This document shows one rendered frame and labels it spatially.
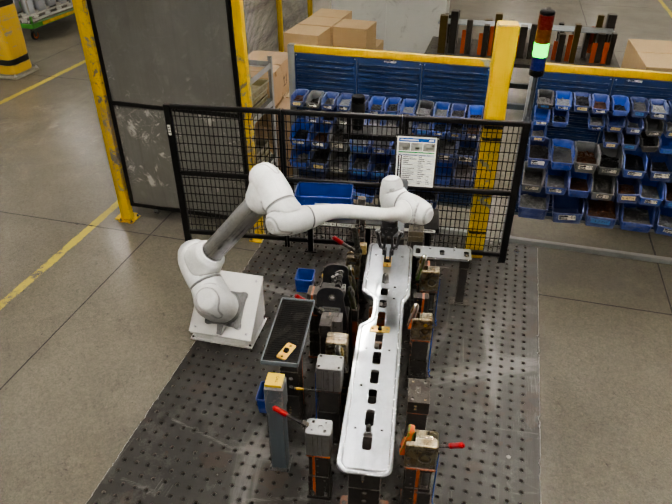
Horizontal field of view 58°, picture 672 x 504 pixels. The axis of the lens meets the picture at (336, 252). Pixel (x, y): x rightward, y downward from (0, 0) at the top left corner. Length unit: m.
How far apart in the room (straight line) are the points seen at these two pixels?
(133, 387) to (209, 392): 1.18
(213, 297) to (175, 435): 0.59
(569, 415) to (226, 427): 2.03
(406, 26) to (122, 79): 5.03
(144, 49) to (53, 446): 2.70
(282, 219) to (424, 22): 6.87
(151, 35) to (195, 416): 2.86
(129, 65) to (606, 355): 3.84
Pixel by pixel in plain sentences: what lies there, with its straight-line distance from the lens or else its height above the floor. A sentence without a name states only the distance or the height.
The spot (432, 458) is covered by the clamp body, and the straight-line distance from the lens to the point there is 2.16.
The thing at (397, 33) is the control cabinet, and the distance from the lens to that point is 9.09.
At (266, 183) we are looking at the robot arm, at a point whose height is 1.59.
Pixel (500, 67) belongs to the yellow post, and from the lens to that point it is 3.15.
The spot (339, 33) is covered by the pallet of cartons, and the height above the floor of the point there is 0.98.
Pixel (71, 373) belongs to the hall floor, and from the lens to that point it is 4.13.
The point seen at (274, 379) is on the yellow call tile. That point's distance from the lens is 2.16.
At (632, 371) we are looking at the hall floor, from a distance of 4.23.
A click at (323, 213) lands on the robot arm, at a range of 2.47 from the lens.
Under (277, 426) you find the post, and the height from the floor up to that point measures 0.95.
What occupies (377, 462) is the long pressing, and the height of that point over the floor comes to 1.00.
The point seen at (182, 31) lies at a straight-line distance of 4.55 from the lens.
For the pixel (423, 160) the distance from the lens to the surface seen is 3.27.
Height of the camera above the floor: 2.70
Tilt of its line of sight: 34 degrees down
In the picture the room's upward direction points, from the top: straight up
